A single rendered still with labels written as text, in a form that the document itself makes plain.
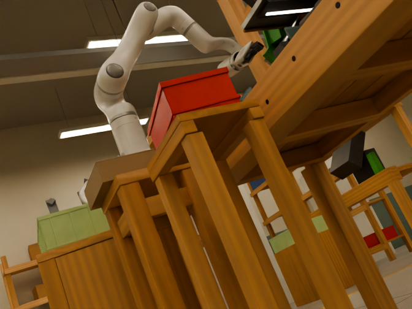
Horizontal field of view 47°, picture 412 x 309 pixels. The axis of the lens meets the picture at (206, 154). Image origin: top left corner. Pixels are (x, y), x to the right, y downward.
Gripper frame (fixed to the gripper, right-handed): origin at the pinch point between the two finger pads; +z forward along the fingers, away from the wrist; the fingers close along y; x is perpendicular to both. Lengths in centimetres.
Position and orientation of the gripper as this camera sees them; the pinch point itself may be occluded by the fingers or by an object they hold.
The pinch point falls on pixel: (258, 46)
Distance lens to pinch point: 210.2
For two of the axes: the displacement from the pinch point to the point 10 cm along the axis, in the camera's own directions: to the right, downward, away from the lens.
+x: 8.0, 5.3, 2.8
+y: 4.2, -8.3, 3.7
